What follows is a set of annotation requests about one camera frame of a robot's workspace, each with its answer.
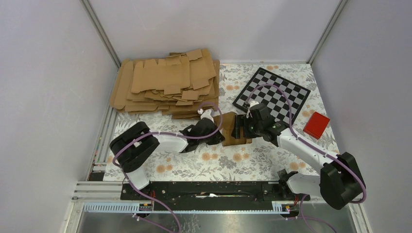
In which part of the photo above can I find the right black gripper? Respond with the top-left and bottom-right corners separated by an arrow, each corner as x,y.
231,115 -> 263,139

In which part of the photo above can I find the brown cardboard box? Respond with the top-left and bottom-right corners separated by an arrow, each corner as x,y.
220,112 -> 252,147

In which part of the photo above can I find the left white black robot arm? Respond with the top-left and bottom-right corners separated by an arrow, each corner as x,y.
109,118 -> 225,200

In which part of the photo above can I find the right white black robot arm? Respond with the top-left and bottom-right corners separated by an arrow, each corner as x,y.
232,101 -> 366,210

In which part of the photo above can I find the red box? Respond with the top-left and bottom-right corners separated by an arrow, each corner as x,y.
303,112 -> 330,140

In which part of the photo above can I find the black white checkerboard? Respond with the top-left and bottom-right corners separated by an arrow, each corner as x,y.
233,67 -> 311,123

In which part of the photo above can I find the stack of flat cardboard boxes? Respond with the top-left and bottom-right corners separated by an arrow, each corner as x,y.
109,49 -> 220,118

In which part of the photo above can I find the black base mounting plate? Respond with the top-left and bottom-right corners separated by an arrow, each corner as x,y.
120,181 -> 310,212

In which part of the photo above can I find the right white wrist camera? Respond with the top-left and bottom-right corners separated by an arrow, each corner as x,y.
246,100 -> 260,118

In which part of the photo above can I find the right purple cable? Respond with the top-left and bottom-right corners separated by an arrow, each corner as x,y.
245,83 -> 368,233

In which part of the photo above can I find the purple cable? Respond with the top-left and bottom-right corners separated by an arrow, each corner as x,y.
245,83 -> 368,233
112,101 -> 223,233

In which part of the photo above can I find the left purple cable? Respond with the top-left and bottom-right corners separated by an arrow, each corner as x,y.
112,101 -> 223,233

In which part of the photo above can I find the slotted grey cable duct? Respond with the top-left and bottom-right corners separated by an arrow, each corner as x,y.
83,201 -> 295,214

